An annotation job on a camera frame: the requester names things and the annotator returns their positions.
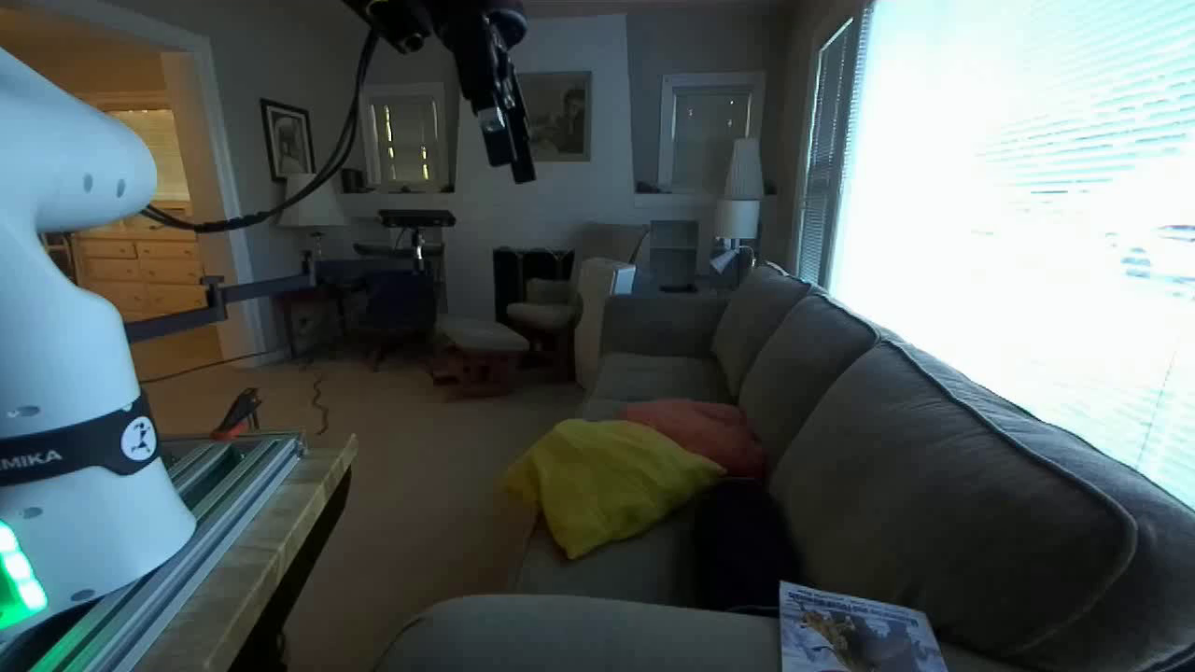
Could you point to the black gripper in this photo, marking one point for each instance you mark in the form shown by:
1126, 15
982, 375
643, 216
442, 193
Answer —
472, 43

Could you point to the colourful printed magazine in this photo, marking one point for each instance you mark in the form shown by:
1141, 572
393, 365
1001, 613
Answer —
845, 638

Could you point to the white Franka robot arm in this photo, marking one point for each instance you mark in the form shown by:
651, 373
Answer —
61, 375

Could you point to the framed landscape painting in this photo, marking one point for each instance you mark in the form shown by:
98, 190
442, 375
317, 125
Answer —
559, 115

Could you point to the dark keyboard shelf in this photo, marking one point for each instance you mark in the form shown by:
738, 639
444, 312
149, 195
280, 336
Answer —
415, 219

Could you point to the dark rocking chair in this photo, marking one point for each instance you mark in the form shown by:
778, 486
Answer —
541, 319

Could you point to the beige armchair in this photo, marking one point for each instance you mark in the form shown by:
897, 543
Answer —
602, 312

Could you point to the cream shade lamp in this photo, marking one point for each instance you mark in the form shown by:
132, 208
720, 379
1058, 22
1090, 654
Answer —
312, 208

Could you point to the dark desk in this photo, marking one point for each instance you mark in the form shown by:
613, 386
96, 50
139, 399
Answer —
374, 299

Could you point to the upholstered footstool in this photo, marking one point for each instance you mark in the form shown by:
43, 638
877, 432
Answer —
479, 350

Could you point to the small dark framed picture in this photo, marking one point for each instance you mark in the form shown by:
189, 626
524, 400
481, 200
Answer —
290, 141

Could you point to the white shade table lamp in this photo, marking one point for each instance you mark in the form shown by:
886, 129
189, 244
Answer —
742, 190

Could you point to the black horizontal stand bar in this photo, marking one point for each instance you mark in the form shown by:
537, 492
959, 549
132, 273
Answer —
247, 292

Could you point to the pink orange cushion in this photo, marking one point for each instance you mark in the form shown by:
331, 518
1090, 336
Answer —
712, 432

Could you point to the yellow blanket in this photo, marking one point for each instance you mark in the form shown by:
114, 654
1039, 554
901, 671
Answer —
610, 481

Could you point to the red black tool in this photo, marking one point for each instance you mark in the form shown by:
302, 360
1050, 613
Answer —
239, 416

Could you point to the wooden dresser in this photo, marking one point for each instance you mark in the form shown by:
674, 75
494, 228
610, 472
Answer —
137, 268

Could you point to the wooden workbench table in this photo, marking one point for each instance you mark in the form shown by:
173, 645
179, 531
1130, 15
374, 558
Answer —
280, 537

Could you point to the aluminium robot mounting plate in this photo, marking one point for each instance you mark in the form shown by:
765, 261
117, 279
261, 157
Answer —
209, 511

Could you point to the large bright blinds window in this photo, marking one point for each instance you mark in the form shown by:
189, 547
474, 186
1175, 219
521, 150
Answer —
1033, 211

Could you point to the grey fabric sofa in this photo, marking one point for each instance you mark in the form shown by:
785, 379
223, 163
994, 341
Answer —
945, 499

